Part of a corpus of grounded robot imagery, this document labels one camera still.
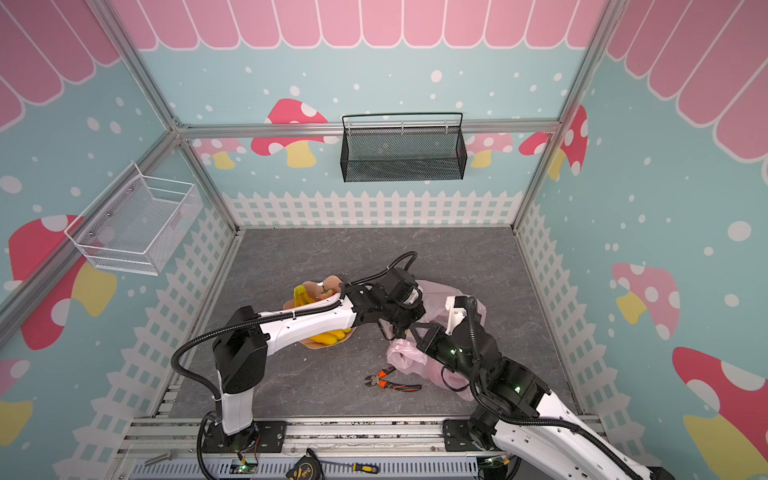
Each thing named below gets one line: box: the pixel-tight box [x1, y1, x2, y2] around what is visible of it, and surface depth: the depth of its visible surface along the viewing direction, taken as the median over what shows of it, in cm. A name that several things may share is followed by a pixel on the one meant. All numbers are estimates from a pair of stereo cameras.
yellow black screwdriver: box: [319, 460, 380, 474], surface depth 71 cm
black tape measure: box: [286, 448, 325, 480], surface depth 70 cm
